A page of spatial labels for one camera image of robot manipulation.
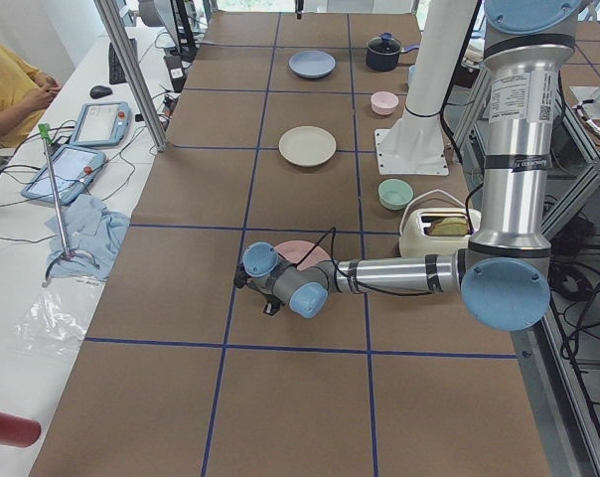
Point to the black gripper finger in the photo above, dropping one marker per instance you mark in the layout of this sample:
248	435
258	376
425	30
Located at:
270	308

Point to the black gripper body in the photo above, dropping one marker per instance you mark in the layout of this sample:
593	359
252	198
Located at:
269	306

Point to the pink plate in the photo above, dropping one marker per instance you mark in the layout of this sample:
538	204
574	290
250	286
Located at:
301	253

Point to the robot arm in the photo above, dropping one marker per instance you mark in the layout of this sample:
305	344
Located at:
502	271

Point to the cream plate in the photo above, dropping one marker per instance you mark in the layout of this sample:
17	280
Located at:
307	146

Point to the light blue cloth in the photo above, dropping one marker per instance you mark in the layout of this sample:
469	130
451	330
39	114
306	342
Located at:
93	230

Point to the cream toaster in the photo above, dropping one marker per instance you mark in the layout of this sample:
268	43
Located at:
414	240

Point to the green bowl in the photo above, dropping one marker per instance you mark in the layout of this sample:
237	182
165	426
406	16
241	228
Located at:
394	194

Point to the clear plastic bag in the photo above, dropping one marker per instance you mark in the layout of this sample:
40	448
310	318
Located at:
57	321

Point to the teach pendant near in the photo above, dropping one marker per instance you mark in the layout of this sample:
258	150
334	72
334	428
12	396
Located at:
74	168

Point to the teach pendant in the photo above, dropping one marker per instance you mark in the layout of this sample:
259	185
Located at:
101	124
74	168

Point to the toast slice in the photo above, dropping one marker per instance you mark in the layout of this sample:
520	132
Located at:
449	227

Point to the teach pendant far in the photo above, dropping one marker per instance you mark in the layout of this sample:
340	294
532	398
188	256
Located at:
101	124

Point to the blue plate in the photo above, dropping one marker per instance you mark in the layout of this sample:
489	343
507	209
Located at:
312	65

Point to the pink bowl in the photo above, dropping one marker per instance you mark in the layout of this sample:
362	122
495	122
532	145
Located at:
384	103

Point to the black computer mouse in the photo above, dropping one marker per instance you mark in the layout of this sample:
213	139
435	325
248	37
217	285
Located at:
100	91

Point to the black keyboard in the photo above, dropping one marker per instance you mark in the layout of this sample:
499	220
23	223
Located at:
116	73

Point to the reacher grabber stick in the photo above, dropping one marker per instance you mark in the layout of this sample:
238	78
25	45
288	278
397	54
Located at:
68	253

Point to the dark blue saucepan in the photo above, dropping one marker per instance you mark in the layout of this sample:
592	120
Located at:
386	63

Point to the light blue cup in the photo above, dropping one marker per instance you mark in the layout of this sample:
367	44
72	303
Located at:
411	75

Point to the glass pot lid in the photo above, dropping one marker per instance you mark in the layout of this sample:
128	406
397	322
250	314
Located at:
385	44

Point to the red bottle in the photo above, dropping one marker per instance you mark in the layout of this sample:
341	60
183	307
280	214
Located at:
18	431

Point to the person in yellow shirt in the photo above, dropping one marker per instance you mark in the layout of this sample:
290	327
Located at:
25	93

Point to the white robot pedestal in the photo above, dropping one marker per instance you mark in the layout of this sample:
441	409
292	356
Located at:
415	145

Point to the aluminium frame post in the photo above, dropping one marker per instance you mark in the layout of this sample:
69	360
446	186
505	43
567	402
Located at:
109	14

